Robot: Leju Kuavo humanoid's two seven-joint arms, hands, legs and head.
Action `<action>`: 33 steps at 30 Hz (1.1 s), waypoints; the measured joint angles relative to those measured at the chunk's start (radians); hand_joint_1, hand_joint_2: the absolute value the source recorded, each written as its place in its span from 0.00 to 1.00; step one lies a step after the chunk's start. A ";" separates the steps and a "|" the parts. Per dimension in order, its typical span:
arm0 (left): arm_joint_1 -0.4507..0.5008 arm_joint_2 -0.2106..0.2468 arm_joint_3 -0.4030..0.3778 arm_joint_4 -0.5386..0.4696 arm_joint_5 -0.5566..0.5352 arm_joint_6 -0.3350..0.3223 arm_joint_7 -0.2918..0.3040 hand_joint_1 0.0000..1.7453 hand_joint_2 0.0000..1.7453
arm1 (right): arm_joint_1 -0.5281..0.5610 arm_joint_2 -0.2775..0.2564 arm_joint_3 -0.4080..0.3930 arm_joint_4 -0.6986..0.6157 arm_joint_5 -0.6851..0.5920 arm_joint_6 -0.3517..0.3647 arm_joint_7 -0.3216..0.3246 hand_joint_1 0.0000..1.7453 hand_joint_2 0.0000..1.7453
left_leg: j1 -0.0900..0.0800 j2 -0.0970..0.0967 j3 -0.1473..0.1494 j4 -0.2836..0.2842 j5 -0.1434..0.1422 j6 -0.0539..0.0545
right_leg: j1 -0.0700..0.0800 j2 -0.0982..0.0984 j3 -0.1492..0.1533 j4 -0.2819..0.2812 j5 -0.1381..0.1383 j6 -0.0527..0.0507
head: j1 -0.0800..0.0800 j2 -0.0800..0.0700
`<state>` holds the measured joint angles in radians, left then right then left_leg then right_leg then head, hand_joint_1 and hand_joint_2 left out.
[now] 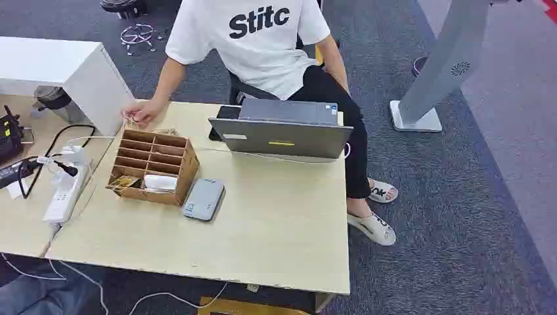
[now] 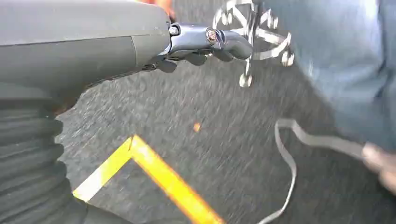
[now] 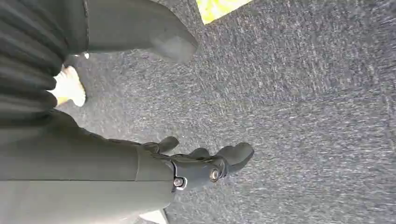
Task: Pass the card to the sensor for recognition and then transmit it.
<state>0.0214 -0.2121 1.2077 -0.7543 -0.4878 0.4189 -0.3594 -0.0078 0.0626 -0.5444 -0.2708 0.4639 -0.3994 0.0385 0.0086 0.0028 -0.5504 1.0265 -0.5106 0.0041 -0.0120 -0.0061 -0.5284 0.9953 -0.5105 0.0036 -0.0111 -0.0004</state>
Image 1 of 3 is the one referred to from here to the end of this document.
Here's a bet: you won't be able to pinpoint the grey laptop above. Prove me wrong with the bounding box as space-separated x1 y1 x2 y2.
208 98 354 164

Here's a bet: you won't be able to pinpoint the metal chair base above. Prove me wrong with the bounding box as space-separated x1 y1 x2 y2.
120 24 156 56

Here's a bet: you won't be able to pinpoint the white slipper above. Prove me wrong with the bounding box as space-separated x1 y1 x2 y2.
347 211 397 247
367 178 399 204

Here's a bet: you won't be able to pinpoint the person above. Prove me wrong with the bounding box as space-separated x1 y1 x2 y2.
123 0 399 247

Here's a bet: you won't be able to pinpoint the white hanging cable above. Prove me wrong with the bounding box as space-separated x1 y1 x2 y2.
0 252 229 315

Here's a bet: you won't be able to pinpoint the rubber bands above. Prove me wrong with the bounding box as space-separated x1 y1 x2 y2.
123 114 180 137

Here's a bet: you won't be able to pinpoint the blue fabric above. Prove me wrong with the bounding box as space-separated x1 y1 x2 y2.
0 272 90 315

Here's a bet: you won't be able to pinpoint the black device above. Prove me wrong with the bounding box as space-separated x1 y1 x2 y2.
0 105 25 164

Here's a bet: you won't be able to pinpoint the purple round object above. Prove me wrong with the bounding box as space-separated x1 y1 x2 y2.
412 55 430 78

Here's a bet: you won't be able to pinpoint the white cabinet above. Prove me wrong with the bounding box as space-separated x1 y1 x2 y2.
0 36 136 137

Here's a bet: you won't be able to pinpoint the white power strip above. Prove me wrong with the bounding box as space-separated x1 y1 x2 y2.
42 145 93 224

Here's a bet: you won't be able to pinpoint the wooden card box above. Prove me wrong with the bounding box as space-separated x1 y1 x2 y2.
105 128 200 207

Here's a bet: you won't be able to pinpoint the black power adapter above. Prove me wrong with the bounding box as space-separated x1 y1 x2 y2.
0 157 40 190

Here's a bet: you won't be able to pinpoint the grey floor stand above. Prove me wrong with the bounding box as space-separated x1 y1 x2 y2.
389 0 493 133

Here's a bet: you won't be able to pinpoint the white card stack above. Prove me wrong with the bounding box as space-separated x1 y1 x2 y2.
143 173 179 194

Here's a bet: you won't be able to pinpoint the black wheeled base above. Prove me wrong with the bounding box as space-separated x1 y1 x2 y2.
100 0 148 20

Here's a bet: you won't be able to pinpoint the yellow printed card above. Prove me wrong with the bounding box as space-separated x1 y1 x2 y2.
108 175 143 192

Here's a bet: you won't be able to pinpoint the wooden board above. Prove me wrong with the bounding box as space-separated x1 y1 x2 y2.
198 296 311 315

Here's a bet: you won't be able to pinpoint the black power cable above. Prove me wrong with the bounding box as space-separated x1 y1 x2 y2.
17 125 97 200

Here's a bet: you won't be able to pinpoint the grey card reader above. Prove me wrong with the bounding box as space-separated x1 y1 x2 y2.
181 178 226 223

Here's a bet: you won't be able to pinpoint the person's right hand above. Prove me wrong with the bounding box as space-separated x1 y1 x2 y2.
123 98 168 128

